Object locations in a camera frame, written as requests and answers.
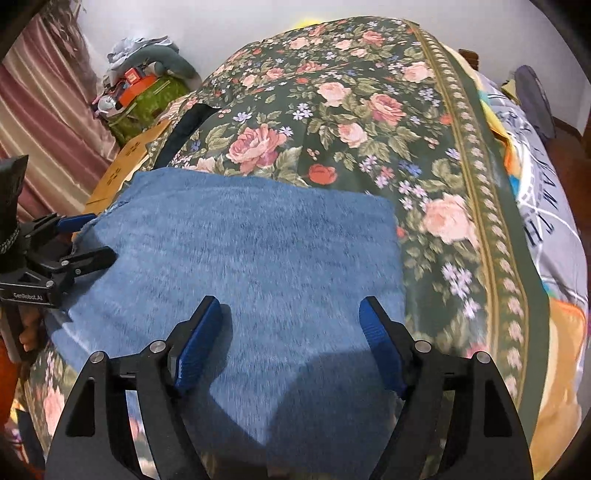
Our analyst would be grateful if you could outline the blue denim jeans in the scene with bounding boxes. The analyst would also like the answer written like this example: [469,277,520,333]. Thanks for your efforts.
[46,168,405,479]

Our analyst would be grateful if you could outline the bamboo lap desk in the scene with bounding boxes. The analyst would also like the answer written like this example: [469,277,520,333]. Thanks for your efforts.
[83,120,170,215]

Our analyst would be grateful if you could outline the green floral storage box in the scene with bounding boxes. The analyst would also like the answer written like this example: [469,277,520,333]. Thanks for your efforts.
[105,76,189,146]

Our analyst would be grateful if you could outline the orange box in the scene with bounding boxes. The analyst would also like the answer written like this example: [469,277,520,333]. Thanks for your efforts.
[118,75,158,107]

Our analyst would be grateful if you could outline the striped pink gold curtain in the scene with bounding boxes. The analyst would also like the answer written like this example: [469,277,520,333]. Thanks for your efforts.
[1,1,119,221]

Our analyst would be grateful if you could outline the black folded garment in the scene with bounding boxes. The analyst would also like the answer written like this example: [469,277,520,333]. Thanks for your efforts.
[152,103,218,170]

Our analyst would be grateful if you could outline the pile of grey clothes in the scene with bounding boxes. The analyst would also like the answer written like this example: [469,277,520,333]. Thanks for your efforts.
[107,35,179,70]

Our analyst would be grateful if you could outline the grey neck pillow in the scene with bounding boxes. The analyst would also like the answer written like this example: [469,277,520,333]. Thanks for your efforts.
[128,45,202,90]

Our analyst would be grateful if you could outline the white printed bed sheet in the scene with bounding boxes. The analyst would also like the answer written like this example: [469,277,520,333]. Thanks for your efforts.
[456,55,588,479]

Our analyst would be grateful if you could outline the yellow foam tube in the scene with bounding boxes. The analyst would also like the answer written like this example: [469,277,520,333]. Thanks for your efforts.
[294,18,322,29]

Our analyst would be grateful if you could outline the floral green quilt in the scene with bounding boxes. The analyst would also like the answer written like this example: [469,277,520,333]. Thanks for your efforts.
[27,17,549,447]

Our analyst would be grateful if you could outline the purple grey backpack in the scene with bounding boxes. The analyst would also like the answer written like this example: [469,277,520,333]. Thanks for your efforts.
[514,65,556,142]

